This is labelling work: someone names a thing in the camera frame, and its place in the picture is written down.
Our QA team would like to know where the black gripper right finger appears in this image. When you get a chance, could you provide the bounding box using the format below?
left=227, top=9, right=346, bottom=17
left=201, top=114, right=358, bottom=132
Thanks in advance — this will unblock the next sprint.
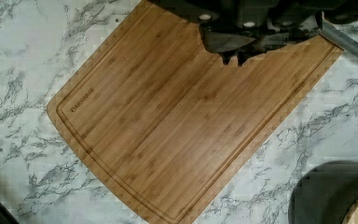
left=237, top=29, right=319, bottom=66

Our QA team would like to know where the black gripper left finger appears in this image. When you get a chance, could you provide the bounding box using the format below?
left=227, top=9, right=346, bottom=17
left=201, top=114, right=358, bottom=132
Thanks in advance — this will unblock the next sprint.
left=199, top=25, right=255, bottom=65

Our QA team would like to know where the bamboo cutting board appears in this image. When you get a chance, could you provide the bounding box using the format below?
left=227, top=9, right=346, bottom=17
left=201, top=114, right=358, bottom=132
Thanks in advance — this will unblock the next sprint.
left=48, top=0, right=340, bottom=224

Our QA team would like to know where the dark grey round plate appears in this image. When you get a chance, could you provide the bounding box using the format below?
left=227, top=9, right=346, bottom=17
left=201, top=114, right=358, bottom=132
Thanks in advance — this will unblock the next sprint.
left=288, top=161, right=358, bottom=224

